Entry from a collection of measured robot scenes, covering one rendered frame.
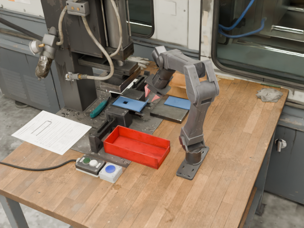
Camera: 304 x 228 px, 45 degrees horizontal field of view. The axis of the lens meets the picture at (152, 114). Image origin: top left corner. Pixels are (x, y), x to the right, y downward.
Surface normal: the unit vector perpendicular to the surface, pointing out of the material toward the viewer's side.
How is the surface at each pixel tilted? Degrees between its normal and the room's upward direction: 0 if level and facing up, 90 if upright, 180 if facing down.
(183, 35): 90
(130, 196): 0
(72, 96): 90
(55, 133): 1
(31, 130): 1
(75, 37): 90
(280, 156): 90
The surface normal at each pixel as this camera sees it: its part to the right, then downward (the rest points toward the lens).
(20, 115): -0.05, -0.80
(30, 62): -0.50, 0.54
